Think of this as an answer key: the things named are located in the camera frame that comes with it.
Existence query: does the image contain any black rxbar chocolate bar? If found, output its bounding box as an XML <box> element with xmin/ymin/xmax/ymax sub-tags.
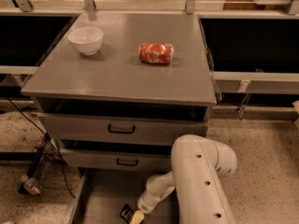
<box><xmin>120</xmin><ymin>204</ymin><xmax>134</xmax><ymax>224</ymax></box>

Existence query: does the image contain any black cable on floor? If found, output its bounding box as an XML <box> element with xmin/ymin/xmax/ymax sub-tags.
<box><xmin>0</xmin><ymin>91</ymin><xmax>77</xmax><ymax>200</ymax></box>

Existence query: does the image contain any crushed red soda can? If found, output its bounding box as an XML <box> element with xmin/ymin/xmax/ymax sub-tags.
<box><xmin>138</xmin><ymin>43</ymin><xmax>174</xmax><ymax>64</ymax></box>

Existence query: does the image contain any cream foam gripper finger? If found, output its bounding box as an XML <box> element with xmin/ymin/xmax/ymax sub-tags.
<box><xmin>130</xmin><ymin>210</ymin><xmax>145</xmax><ymax>224</ymax></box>

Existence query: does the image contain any grey open bottom drawer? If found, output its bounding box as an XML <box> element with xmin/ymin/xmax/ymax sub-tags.
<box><xmin>67</xmin><ymin>169</ymin><xmax>179</xmax><ymax>224</ymax></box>

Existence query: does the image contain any black middle drawer handle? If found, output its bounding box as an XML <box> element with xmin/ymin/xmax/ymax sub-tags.
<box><xmin>116</xmin><ymin>158</ymin><xmax>139</xmax><ymax>167</ymax></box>

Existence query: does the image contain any grey top drawer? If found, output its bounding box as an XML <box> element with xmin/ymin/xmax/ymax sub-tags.
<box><xmin>38</xmin><ymin>113</ymin><xmax>208</xmax><ymax>146</ymax></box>

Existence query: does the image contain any plastic bottle on floor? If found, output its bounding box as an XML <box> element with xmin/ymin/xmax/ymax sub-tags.
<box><xmin>21</xmin><ymin>175</ymin><xmax>42</xmax><ymax>195</ymax></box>

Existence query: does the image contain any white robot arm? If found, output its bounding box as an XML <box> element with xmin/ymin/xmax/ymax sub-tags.
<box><xmin>130</xmin><ymin>134</ymin><xmax>237</xmax><ymax>224</ymax></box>

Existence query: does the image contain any white ceramic bowl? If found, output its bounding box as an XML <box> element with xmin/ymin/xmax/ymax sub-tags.
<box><xmin>68</xmin><ymin>27</ymin><xmax>104</xmax><ymax>55</ymax></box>

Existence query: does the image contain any black drawer handle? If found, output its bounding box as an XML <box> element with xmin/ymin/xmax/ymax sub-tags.
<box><xmin>116</xmin><ymin>158</ymin><xmax>139</xmax><ymax>167</ymax></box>
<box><xmin>107</xmin><ymin>124</ymin><xmax>135</xmax><ymax>134</ymax></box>

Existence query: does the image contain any grey drawer cabinet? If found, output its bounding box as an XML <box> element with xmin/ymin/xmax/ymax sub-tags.
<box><xmin>21</xmin><ymin>13</ymin><xmax>216</xmax><ymax>158</ymax></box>

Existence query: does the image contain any black stand on floor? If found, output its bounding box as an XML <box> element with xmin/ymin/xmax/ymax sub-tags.
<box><xmin>18</xmin><ymin>133</ymin><xmax>50</xmax><ymax>194</ymax></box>

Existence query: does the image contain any grey middle drawer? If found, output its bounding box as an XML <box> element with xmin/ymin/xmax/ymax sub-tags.
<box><xmin>61</xmin><ymin>148</ymin><xmax>171</xmax><ymax>172</ymax></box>

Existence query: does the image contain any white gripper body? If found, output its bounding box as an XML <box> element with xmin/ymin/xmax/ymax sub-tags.
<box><xmin>137</xmin><ymin>191</ymin><xmax>160</xmax><ymax>214</ymax></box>

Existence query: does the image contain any black top drawer handle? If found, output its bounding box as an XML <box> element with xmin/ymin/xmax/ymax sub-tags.
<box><xmin>107</xmin><ymin>124</ymin><xmax>135</xmax><ymax>134</ymax></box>

